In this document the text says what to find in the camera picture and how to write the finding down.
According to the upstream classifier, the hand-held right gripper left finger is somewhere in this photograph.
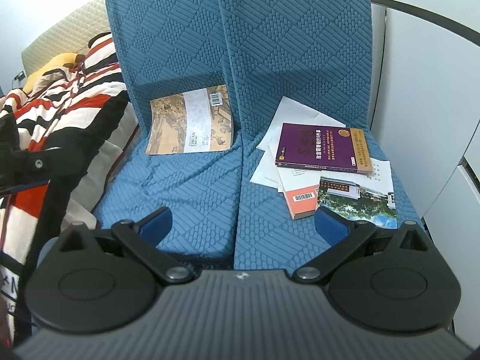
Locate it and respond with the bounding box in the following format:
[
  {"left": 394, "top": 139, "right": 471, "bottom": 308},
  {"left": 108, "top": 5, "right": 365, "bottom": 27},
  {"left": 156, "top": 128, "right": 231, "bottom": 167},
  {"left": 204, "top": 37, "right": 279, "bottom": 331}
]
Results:
[{"left": 56, "top": 206, "right": 194, "bottom": 285}]

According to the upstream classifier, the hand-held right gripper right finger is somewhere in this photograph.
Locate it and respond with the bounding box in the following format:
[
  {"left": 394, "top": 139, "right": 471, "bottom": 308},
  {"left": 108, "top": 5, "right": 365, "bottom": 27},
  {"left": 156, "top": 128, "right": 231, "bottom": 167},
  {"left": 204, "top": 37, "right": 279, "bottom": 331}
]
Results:
[{"left": 292, "top": 206, "right": 431, "bottom": 285}]

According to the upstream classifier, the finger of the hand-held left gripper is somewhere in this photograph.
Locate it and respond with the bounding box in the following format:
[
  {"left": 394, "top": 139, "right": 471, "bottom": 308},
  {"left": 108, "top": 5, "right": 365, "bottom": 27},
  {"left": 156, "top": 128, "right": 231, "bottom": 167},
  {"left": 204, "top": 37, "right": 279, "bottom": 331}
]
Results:
[{"left": 0, "top": 118, "right": 51, "bottom": 193}]

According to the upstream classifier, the photo cover notebook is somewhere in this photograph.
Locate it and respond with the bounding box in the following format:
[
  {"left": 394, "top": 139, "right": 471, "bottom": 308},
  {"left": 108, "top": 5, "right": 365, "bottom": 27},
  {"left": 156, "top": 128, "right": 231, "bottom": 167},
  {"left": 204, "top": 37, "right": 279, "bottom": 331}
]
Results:
[{"left": 316, "top": 158, "right": 398, "bottom": 230}]

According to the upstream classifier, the white and orange book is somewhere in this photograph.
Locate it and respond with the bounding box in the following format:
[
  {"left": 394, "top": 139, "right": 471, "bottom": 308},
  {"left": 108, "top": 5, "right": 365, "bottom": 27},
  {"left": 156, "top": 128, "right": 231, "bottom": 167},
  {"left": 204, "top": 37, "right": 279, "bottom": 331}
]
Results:
[{"left": 277, "top": 165, "right": 324, "bottom": 221}]

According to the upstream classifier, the purple book with gold border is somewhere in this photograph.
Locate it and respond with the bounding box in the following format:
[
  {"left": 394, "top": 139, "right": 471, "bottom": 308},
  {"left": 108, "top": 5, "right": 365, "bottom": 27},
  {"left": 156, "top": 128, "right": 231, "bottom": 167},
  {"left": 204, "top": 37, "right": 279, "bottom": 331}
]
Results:
[{"left": 275, "top": 122, "right": 374, "bottom": 175}]

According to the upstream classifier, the white paper sheet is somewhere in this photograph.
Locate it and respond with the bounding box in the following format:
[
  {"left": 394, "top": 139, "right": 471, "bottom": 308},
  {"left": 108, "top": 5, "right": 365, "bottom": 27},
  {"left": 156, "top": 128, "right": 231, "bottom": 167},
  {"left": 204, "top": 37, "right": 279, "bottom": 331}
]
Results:
[
  {"left": 258, "top": 95, "right": 347, "bottom": 151},
  {"left": 249, "top": 144, "right": 286, "bottom": 193}
]

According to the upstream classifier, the tan painting cover book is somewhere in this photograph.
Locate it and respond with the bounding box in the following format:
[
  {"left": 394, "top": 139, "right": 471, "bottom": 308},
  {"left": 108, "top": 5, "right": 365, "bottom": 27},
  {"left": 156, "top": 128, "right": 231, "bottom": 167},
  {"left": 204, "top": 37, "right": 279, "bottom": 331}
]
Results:
[{"left": 144, "top": 84, "right": 238, "bottom": 156}]

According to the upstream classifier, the red black striped blanket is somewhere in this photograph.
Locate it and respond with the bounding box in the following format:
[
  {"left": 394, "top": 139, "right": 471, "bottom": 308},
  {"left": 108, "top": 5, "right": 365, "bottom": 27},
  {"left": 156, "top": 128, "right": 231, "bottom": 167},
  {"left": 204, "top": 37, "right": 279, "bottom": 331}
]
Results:
[{"left": 0, "top": 32, "right": 141, "bottom": 346}]

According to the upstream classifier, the yellow plush pillow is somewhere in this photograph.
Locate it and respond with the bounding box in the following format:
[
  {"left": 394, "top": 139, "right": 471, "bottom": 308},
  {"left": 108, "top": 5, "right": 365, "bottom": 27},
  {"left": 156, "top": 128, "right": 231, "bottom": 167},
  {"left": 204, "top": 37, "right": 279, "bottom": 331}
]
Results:
[{"left": 22, "top": 52, "right": 89, "bottom": 94}]

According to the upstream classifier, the beige padded headboard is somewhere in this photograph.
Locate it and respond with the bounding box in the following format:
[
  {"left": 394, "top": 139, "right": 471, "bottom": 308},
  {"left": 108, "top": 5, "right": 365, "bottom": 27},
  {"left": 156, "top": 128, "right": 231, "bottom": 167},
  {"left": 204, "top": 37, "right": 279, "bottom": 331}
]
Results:
[{"left": 20, "top": 0, "right": 113, "bottom": 72}]

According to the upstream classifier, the white cabinet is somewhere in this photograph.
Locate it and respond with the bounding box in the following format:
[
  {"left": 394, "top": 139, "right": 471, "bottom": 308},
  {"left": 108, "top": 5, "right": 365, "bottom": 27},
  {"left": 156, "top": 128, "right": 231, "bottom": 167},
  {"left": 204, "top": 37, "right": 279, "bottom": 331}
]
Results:
[{"left": 369, "top": 0, "right": 480, "bottom": 349}]

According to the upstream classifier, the blue textured cloth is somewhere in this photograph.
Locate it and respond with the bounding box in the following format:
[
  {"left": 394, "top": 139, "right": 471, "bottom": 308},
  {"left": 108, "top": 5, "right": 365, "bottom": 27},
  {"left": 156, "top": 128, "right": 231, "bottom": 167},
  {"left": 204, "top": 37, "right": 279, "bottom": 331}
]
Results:
[{"left": 92, "top": 0, "right": 422, "bottom": 271}]

